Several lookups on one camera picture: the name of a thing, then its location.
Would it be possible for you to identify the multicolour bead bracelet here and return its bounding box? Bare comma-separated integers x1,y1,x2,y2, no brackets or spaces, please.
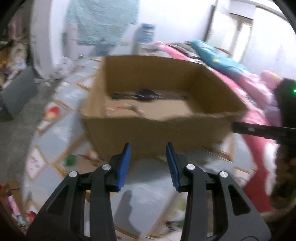
115,104,147,117

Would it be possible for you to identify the dark purple smart watch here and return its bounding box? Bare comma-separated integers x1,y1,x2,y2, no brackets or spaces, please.
111,89,188,102

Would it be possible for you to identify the blue water dispenser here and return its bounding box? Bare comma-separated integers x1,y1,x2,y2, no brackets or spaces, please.
132,23,156,55

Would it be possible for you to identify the pink floral blanket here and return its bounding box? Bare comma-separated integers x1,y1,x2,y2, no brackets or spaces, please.
153,42,281,213

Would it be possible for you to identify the grey storage box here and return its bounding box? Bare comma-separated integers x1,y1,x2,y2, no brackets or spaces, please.
1,67,38,120

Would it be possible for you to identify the teal patterned pillow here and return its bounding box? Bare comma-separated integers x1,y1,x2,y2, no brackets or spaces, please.
190,40,247,76

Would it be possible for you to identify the teal patterned hanging cloth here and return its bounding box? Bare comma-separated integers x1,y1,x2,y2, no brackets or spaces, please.
66,0,139,45

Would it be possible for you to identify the fruit pattern table cover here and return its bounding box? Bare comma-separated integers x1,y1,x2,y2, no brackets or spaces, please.
23,56,258,240

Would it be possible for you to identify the white cylinder tube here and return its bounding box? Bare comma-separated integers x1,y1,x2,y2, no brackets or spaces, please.
62,24,78,61

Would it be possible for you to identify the brown cardboard box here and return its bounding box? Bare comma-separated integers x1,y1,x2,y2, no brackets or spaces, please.
80,56,247,161

